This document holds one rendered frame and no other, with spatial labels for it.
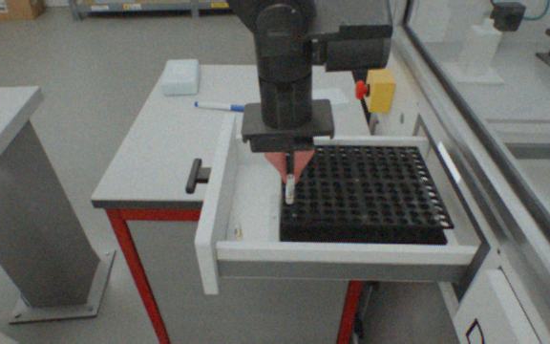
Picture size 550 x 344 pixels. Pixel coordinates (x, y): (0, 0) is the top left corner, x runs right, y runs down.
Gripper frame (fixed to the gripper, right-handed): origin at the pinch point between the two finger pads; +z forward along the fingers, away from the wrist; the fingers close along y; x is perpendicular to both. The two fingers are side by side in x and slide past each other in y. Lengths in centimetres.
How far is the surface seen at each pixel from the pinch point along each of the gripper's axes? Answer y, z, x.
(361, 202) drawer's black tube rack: -9.4, 5.4, 0.0
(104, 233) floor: 85, 91, -69
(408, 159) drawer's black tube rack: -18.3, 6.6, -10.2
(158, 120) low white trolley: 33, 18, -42
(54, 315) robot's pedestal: 88, 88, -29
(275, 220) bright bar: 2.7, 9.8, -1.1
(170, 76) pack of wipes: 33, 14, -58
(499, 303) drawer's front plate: -20.1, 3.2, 16.5
